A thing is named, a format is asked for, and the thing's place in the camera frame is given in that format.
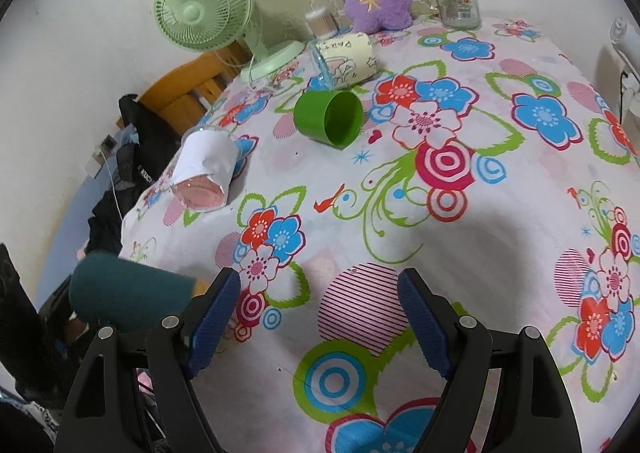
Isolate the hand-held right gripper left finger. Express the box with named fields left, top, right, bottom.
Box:
left=52, top=267, right=242, bottom=453

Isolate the wall socket with plug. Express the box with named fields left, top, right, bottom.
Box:
left=82, top=136, right=118, bottom=179

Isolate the dark teal cloth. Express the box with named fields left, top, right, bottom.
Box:
left=68, top=253, right=198, bottom=334

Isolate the clear cup with cream print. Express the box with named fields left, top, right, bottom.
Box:
left=307, top=32, right=378, bottom=91

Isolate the green desk fan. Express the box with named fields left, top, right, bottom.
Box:
left=153, top=0, right=307, bottom=83

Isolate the green plastic cup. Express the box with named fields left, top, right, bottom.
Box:
left=293, top=90, right=364, bottom=150

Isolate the white cable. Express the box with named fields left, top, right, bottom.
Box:
left=100, top=146, right=125, bottom=226

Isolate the white wall device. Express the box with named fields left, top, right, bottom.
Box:
left=602, top=17, right=640, bottom=129

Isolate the wooden chair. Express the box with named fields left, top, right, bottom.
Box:
left=117, top=40, right=251, bottom=129

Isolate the cotton swab container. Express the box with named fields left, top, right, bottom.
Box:
left=305, top=9, right=341, bottom=39

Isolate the white paper-wrapped pink cup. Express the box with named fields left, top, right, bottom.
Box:
left=170, top=129, right=238, bottom=213

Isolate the floral printed bedsheet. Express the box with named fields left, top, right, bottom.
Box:
left=120, top=16, right=640, bottom=453

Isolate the black clothing pile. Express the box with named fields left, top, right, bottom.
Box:
left=87, top=94, right=181, bottom=259

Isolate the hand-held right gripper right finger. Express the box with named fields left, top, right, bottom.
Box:
left=397, top=267, right=583, bottom=453

